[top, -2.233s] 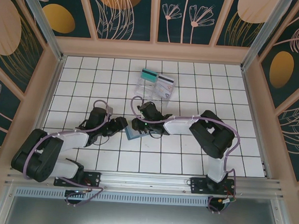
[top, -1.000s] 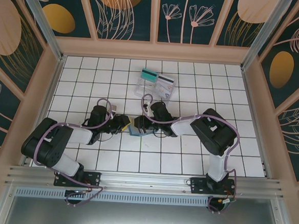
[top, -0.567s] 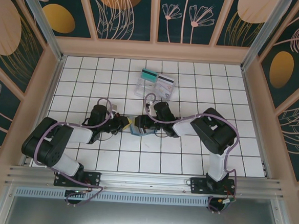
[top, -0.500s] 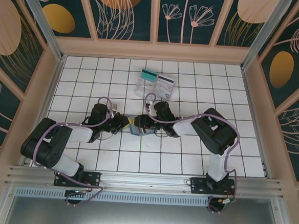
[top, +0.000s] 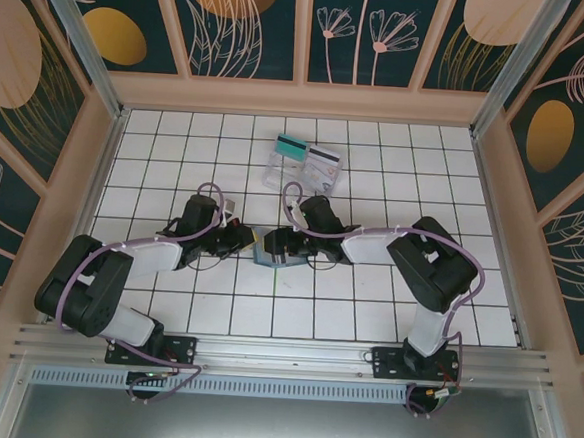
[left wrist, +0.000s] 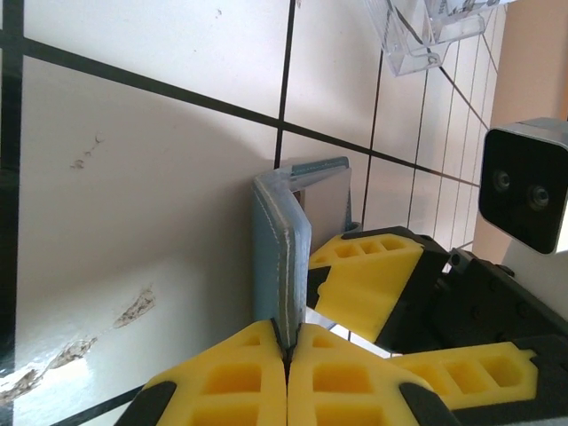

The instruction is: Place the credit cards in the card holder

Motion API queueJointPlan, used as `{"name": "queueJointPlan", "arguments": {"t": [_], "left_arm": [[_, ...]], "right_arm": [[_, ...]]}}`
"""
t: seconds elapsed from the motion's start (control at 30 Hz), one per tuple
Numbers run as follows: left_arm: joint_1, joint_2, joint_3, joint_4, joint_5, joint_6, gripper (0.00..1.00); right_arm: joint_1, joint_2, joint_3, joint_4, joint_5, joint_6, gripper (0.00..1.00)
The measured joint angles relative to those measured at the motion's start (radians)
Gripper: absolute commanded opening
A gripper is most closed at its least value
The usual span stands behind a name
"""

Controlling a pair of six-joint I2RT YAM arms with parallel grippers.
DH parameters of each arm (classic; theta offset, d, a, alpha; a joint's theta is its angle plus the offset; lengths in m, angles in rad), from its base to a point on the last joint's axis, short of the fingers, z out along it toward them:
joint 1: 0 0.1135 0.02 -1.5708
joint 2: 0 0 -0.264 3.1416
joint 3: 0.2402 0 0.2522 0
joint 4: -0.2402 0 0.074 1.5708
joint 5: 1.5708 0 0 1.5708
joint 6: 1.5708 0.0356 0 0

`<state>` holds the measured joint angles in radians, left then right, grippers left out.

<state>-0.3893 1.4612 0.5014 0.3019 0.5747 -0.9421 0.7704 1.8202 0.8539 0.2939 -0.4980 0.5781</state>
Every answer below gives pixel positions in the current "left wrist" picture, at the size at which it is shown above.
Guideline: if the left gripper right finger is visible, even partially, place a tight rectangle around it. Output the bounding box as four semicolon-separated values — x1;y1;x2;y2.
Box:
287;322;462;426

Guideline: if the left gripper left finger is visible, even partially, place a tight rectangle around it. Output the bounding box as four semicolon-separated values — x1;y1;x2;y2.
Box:
120;319;290;426

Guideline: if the light grey magnetic stripe card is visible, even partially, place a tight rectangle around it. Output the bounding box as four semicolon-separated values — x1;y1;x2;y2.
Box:
303;170;351;254

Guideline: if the teal leather card holder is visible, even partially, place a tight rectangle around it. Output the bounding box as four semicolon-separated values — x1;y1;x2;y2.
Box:
251;155;363;345

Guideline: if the clear acrylic card stand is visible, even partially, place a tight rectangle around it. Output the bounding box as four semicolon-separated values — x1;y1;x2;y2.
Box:
361;0;509;79

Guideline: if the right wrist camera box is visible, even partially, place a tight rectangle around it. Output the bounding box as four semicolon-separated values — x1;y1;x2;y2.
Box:
477;115;568;256

